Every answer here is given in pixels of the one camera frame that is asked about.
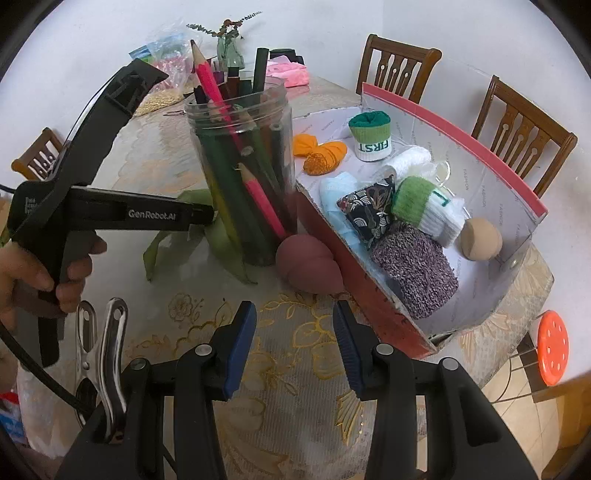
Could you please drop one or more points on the orange plastic stool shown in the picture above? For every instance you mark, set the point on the orange plastic stool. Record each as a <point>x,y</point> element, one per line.
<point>554,346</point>

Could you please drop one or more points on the pink tissue pack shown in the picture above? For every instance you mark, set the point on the pink tissue pack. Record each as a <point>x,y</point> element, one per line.
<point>291,74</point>

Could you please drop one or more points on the wooden chair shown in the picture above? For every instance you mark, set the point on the wooden chair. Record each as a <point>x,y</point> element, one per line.
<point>39,154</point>
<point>521,124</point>
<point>397,64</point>

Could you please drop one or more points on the clear plastic pencil jar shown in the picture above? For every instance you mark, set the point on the clear plastic pencil jar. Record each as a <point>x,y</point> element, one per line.
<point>240,184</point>

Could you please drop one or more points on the metal spring clip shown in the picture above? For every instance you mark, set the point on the metal spring clip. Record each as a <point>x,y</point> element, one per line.
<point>113,350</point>

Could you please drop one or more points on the grey knitted sock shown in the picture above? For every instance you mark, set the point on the grey knitted sock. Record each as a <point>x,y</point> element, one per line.
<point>415,272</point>

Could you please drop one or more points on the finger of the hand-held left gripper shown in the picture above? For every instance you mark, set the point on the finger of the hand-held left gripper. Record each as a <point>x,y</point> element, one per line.
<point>106,115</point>
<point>201,215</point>

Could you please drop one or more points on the white gauze roll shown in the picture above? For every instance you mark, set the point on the white gauze roll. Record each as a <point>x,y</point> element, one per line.
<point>408,161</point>

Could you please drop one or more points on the dried flower sprigs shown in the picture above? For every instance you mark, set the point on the dried flower sprigs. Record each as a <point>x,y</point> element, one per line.
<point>226,25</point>

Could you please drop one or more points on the pink makeup sponge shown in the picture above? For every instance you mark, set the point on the pink makeup sponge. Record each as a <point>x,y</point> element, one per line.
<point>309,267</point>

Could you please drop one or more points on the green glass vase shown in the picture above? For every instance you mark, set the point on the green glass vase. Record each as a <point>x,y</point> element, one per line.
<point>228,55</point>

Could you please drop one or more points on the person's left hand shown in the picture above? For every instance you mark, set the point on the person's left hand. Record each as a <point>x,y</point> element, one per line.
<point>23,270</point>

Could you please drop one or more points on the clear plastic bag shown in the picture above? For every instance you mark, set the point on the clear plastic bag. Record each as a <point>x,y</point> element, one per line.
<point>166,69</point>

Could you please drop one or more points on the black mug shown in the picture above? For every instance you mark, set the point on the black mug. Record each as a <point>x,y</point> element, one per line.
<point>284,53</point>

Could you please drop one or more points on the white plastic bag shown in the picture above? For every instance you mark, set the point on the white plastic bag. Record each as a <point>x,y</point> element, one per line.
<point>34,406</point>

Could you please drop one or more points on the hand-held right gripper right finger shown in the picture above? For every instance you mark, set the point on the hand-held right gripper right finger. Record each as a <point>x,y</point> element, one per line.
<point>348,350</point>

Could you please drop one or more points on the orange cloth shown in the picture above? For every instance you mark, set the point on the orange cloth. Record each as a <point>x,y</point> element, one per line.
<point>323,154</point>

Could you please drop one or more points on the small pink scissors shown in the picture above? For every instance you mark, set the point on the small pink scissors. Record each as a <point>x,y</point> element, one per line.
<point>173,112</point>

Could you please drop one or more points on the clear jar of pencils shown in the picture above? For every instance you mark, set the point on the clear jar of pencils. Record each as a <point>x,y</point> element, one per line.
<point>249,152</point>

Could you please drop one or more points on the dark patterned fabric pouch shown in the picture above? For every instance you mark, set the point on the dark patterned fabric pouch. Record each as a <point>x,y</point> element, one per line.
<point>364,212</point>

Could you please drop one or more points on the pink cardboard box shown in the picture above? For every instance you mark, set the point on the pink cardboard box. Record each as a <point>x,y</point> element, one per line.
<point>485,194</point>

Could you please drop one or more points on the white sock green cuff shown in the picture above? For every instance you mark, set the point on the white sock green cuff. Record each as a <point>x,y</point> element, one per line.
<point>425,207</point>

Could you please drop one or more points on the white sock roll green letters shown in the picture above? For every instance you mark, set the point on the white sock roll green letters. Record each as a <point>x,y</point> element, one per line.
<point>369,138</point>

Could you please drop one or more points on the wooden cabinet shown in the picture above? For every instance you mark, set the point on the wooden cabinet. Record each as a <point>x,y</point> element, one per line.
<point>565,429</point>

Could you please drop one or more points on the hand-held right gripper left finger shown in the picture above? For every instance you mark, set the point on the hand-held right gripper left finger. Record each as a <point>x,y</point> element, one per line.
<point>240,350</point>

